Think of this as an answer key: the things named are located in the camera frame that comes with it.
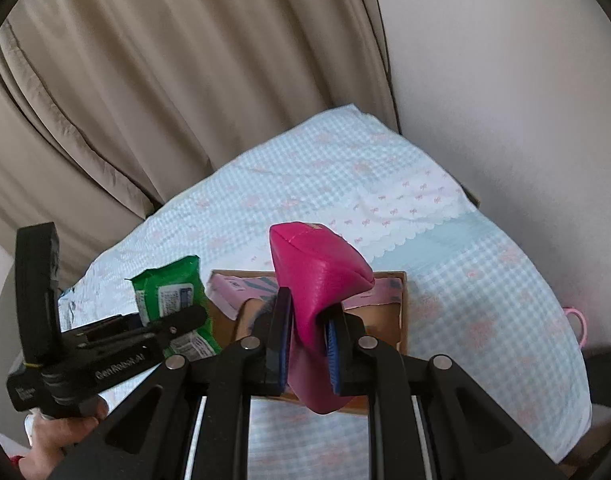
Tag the pink striped packet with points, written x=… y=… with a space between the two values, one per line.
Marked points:
x=243 y=292

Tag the person's left hand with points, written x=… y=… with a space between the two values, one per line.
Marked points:
x=60 y=437

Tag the pink leather pouch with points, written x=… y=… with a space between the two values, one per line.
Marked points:
x=318 y=295

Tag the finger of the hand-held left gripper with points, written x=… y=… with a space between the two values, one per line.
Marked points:
x=180 y=322

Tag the light blue checkered bedsheet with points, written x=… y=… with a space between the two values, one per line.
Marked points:
x=435 y=260

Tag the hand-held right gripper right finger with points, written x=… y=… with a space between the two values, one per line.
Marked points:
x=332 y=355

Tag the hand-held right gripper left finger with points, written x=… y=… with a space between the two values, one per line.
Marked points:
x=284 y=340

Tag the beige curtain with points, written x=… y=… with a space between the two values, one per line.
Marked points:
x=175 y=75

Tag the green wet wipes pack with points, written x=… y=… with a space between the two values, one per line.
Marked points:
x=171 y=296

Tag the cardboard box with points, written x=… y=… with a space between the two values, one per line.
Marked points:
x=375 y=320

